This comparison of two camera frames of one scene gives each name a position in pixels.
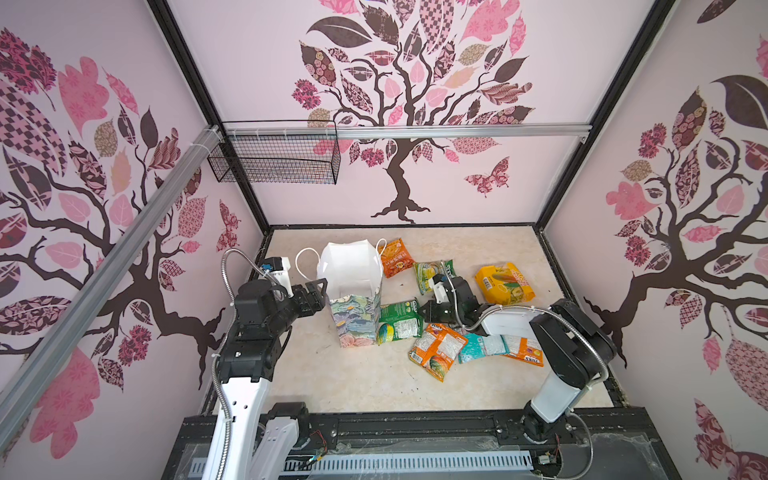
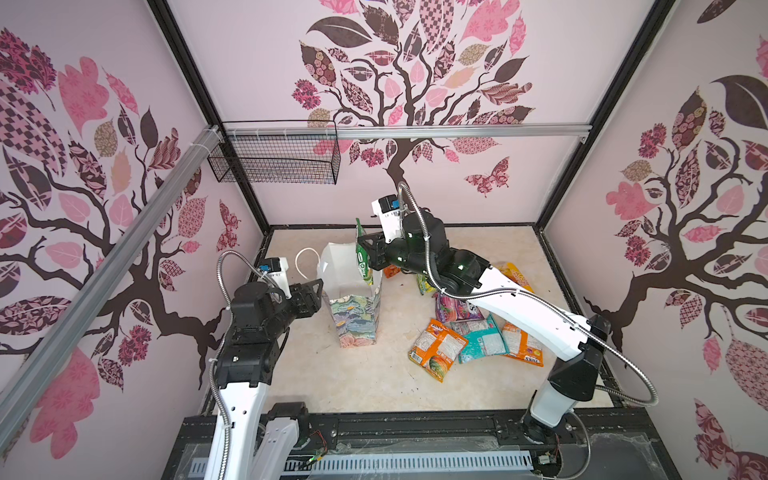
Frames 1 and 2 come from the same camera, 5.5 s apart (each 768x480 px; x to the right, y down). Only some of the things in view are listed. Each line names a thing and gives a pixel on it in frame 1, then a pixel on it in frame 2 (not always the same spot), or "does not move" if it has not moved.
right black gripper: x=431 y=314 -> x=376 y=251
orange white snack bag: x=436 y=349 does not move
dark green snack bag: x=399 y=321 -> x=362 y=253
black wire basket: x=277 y=159 does not move
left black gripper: x=318 y=301 does not move
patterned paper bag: x=350 y=273 does not move
